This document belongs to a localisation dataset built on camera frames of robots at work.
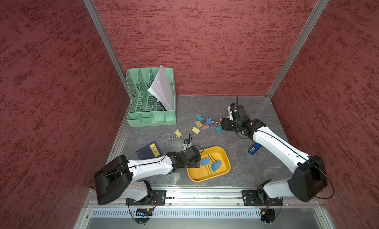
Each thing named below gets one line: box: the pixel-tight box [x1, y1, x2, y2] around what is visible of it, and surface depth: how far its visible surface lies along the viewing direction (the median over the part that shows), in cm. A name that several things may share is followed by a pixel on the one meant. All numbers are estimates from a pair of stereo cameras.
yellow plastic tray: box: [186, 146, 231, 183], surface depth 85 cm
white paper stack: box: [147, 64, 175, 111], surface depth 97 cm
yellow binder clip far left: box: [167, 128, 183, 142], surface depth 99 cm
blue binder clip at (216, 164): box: [212, 159, 223, 171], surface depth 84 cm
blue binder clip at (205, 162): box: [200, 153, 212, 175], surface depth 87 cm
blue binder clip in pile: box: [205, 116, 212, 126], surface depth 105 cm
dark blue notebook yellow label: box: [136, 140, 163, 160], surface depth 92 cm
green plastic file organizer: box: [125, 67, 177, 128], surface depth 105 cm
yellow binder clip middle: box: [191, 126, 200, 135], surface depth 101 cm
